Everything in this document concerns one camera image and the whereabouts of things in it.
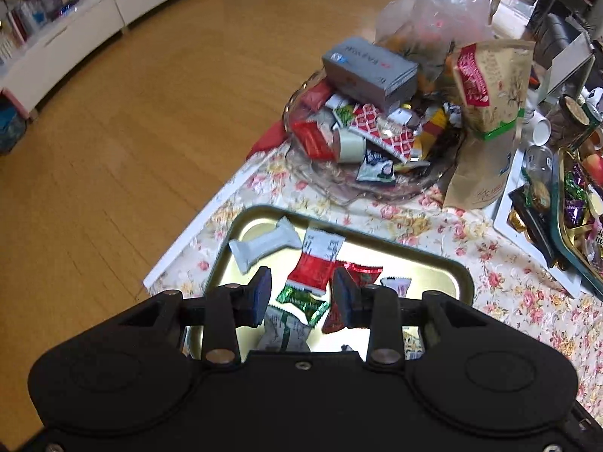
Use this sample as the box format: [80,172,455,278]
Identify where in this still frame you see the grey snack packet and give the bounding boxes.
[261,306,312,354]

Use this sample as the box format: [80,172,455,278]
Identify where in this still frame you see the red patterned packet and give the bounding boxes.
[349,104,423,166]

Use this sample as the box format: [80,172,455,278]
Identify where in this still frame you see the yellow snack packet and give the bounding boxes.
[421,108,448,152]

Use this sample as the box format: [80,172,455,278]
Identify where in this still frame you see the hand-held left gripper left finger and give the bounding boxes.
[113,266,273,371]

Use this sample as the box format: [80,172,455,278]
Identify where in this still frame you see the cork-lidded glass jar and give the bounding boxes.
[549,95,590,142]

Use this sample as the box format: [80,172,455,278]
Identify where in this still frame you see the teal tray of sweets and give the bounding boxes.
[551,146,603,288]

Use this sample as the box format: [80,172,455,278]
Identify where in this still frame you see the small purple white packet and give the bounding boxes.
[379,277,412,299]

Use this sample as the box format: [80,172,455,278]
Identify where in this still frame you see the red cloth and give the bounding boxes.
[247,120,288,159]

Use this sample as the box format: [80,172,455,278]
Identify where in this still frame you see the grey cardboard box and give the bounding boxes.
[321,36,419,109]

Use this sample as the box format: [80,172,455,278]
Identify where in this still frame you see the white desk calendar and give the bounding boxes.
[537,33,597,105]

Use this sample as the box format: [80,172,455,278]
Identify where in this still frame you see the blue white cartoon packet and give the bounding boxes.
[355,148,397,186]

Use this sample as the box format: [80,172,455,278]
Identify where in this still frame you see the red white snack packet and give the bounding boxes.
[286,228,346,298]

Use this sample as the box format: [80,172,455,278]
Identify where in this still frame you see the green candy packet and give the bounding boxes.
[275,285,331,328]

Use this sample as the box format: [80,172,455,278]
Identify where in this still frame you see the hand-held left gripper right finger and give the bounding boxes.
[332,267,488,369]

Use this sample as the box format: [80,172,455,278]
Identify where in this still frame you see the red foil candy packet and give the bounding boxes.
[323,261,384,335]

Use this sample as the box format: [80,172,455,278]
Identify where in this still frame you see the kraft paper snack bag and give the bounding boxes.
[443,40,538,211]

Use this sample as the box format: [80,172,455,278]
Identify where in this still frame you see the white TV cabinet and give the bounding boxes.
[0,0,237,121]

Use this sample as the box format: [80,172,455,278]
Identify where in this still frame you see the clear plastic bag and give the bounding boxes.
[374,0,496,90]

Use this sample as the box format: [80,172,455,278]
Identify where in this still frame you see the purple candy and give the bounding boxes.
[563,198,588,227]

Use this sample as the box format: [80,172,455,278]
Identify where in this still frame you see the white rectangular tray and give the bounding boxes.
[492,148,603,300]

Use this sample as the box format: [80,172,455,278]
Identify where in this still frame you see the white cup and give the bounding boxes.
[532,115,553,147]

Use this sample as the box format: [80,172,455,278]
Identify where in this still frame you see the clear tape roll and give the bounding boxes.
[332,127,367,165]

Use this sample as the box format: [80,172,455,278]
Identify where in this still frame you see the gold metal tray teal rim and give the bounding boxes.
[186,205,476,359]

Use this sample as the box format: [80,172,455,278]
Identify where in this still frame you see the clear glass tumbler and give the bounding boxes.
[524,145,555,185]

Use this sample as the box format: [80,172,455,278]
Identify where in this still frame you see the blue bag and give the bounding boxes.
[0,96,27,154]

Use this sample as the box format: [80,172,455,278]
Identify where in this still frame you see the black chocolate box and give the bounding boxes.
[506,183,571,272]

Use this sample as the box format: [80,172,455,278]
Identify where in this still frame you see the clear glass dish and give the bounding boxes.
[283,68,465,206]

